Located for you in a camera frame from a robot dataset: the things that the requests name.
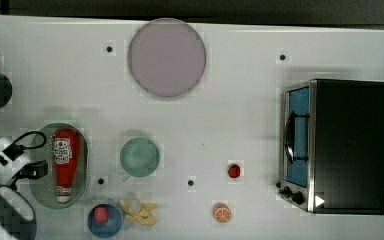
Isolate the silver toaster oven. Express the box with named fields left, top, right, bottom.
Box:
left=276, top=79, right=384, bottom=215

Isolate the orange half toy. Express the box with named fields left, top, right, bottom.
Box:
left=213, top=203, right=232, bottom=223

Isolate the red ketchup bottle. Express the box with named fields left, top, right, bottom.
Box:
left=52, top=128, right=80, bottom=203

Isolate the red ball in bowl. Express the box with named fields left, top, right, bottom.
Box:
left=93, top=205, right=109, bottom=223

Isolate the peeled toy banana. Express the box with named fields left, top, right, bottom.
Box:
left=119, top=198, right=157, bottom=226

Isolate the blue bowl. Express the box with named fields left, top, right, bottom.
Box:
left=87, top=203, right=124, bottom=238

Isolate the small red toy fruit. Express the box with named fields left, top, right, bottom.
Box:
left=228, top=164, right=241, bottom=179

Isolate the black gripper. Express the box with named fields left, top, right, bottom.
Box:
left=0, top=138, right=48, bottom=182

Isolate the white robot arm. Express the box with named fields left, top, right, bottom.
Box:
left=0, top=138, right=48, bottom=240

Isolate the grey round plate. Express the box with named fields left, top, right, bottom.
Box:
left=128, top=18, right=206, bottom=97

